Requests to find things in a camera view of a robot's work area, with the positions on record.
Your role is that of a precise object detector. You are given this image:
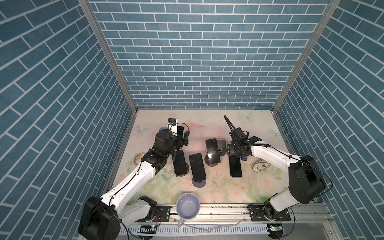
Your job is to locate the black phone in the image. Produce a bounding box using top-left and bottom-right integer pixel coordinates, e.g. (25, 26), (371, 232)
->
(229, 156), (243, 178)
(177, 125), (184, 138)
(206, 139), (221, 163)
(172, 150), (186, 175)
(189, 153), (206, 182)

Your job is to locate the wooden base phone stand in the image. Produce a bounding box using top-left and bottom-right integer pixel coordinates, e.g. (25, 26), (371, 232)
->
(204, 155), (220, 167)

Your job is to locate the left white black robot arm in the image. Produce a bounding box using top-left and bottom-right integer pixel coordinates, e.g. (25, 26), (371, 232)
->
(78, 127), (190, 240)

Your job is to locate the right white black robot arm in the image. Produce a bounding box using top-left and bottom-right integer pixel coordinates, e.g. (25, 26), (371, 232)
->
(227, 126), (327, 219)

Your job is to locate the front left phone stand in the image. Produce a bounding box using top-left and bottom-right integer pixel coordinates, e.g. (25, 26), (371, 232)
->
(177, 164), (190, 177)

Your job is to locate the grey round phone stand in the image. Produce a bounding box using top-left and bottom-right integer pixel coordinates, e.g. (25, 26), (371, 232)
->
(192, 179), (207, 188)

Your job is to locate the right seashell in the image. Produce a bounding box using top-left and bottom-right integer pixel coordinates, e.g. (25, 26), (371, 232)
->
(252, 160), (271, 173)

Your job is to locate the left circuit board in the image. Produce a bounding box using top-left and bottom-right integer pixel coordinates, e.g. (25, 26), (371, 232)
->
(138, 226), (158, 235)

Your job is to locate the circuit board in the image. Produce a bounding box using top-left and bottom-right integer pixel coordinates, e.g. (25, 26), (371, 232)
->
(138, 226), (158, 235)
(267, 224), (284, 232)

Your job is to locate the right circuit board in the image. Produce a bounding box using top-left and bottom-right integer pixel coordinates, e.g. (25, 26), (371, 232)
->
(267, 224), (284, 232)

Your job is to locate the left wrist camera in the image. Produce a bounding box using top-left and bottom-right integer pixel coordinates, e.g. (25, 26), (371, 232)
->
(167, 118), (177, 126)

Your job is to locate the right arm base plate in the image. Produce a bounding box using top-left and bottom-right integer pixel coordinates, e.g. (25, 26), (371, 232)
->
(247, 204), (291, 222)

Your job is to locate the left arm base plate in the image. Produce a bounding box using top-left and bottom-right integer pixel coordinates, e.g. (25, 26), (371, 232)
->
(137, 206), (172, 223)

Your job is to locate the white cable duct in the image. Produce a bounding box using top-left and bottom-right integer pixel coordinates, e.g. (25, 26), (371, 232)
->
(128, 224), (270, 237)

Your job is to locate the aluminium front rail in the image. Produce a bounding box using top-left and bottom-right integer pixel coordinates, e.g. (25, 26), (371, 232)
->
(115, 204), (342, 240)

